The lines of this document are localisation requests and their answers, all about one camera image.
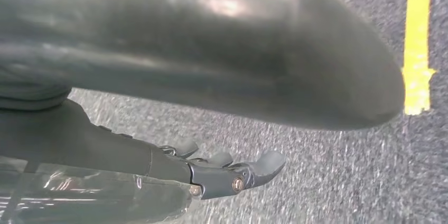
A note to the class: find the yellow floor tape square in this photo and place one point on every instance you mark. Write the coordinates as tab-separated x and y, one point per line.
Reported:
416	40

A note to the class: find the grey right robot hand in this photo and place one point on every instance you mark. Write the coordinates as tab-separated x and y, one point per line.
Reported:
87	138

